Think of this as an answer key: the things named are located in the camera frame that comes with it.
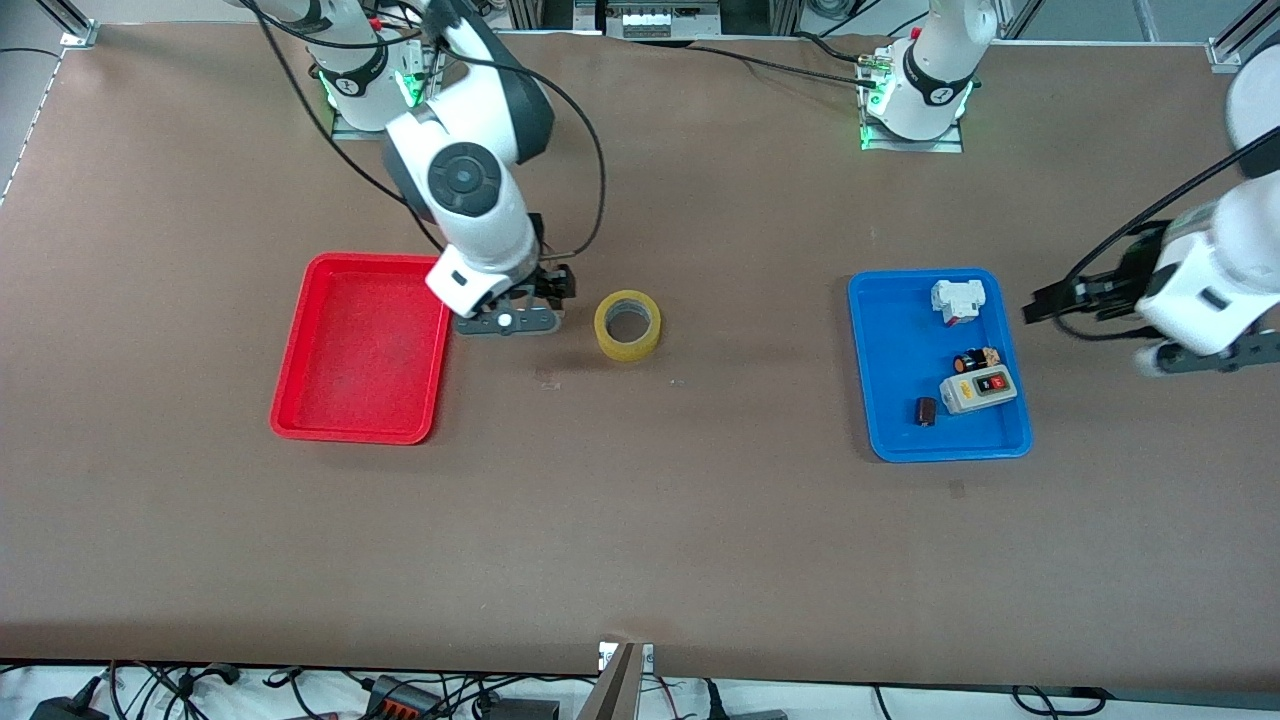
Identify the grey metal post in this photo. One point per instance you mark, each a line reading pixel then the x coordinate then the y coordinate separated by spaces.
pixel 612 695

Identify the small dark brown block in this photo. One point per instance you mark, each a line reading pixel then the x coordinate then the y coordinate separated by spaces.
pixel 927 412

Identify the small black orange capacitor part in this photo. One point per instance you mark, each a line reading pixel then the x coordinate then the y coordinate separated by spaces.
pixel 978 359

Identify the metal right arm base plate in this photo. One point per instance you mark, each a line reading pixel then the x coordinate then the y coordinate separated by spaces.
pixel 437 95

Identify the grey push button switch box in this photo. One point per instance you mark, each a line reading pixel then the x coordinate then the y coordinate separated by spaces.
pixel 975 392

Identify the black power adapter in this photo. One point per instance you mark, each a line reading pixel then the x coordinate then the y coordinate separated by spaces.
pixel 65 710

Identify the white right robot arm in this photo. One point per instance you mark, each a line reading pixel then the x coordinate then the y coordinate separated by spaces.
pixel 470 180

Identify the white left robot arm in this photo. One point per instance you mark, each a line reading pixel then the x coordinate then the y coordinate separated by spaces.
pixel 1220 260

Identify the black box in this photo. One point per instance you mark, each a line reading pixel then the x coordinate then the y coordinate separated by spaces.
pixel 525 711

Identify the white circuit breaker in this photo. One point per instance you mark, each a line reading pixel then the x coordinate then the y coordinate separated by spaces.
pixel 958 300

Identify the yellow tape roll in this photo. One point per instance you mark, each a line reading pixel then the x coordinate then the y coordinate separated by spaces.
pixel 605 335

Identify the grey socket strip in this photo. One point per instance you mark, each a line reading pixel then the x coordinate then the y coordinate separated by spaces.
pixel 660 18

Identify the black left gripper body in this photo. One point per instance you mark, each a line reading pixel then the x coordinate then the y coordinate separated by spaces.
pixel 1128 274

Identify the aluminium corner bracket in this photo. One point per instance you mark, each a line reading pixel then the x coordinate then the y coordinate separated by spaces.
pixel 1225 55
pixel 80 35

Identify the small metal edge plate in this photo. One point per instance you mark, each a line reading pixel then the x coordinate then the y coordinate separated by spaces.
pixel 607 655

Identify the black orange power strip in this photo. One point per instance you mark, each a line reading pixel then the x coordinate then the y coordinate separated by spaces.
pixel 400 700

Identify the blue plastic tray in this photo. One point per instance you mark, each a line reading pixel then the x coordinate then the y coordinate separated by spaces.
pixel 900 400

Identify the red plastic tray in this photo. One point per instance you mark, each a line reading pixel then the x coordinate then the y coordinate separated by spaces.
pixel 365 350

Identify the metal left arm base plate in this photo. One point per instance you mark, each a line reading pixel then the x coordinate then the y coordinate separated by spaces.
pixel 900 145

